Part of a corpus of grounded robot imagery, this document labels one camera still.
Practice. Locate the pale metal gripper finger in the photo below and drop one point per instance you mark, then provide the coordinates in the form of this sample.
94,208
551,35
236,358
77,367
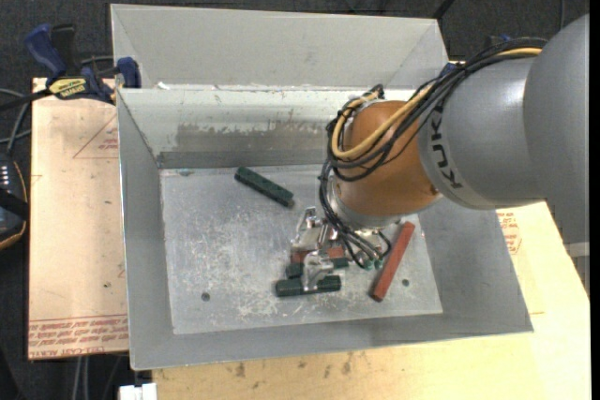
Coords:
315,271
311,217

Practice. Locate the dark green flat block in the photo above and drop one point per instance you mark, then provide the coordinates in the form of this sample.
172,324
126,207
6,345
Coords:
294,270
265,187
290,287

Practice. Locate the red-brown flat block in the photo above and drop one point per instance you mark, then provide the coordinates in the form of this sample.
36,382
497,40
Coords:
334,252
394,258

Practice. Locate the grey metal bin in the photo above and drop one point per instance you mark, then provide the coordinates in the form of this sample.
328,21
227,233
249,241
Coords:
225,248

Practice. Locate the brown cardboard board, red print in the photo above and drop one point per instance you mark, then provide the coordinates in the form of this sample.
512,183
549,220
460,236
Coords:
75,211

